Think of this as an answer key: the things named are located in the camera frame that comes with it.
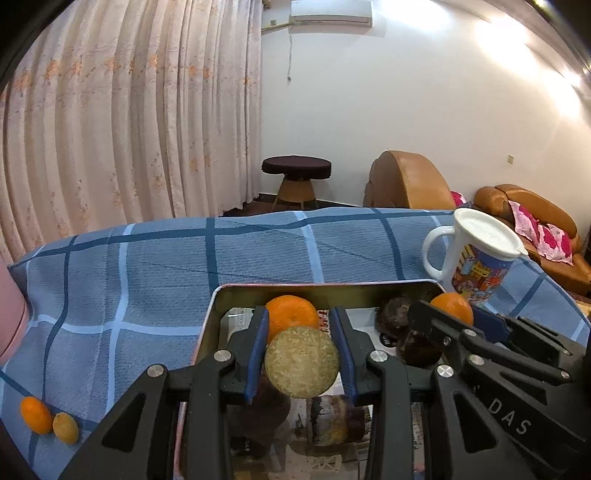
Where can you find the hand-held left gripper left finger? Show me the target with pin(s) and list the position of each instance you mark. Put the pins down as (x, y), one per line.
(258, 350)

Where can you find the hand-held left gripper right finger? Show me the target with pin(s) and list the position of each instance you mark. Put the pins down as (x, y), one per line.
(341, 350)

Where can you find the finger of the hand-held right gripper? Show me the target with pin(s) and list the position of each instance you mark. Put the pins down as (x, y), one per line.
(489, 323)
(443, 327)

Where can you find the orange mandarin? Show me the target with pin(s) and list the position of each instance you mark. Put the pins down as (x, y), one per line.
(291, 314)
(455, 307)
(36, 414)

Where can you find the brown taro root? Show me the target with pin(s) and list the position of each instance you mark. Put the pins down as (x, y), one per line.
(418, 350)
(392, 314)

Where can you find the pink tin box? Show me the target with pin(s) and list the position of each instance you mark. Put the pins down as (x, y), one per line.
(221, 304)

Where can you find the printed white mug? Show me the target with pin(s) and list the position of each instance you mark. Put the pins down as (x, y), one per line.
(480, 272)

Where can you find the white mug lid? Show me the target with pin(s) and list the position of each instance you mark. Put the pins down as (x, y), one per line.
(487, 230)

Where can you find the pink floral cloth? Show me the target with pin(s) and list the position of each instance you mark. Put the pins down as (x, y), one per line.
(549, 235)

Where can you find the brown leather sofa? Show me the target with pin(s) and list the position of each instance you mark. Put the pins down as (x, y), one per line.
(498, 203)

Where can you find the blue plaid blanket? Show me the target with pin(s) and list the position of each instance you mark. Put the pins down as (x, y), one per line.
(161, 277)

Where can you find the small pink cloth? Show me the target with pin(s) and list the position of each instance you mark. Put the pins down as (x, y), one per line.
(459, 199)

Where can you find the round dark stool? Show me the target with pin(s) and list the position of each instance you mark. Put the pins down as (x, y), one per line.
(295, 168)

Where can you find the small yellow fruit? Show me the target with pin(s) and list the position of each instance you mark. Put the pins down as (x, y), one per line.
(65, 428)

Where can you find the pink cylindrical container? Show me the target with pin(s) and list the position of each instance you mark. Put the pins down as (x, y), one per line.
(9, 314)

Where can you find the pale floral curtain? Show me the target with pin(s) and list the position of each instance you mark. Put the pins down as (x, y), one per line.
(138, 115)

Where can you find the white air conditioner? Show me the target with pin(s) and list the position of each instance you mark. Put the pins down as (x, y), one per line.
(330, 10)

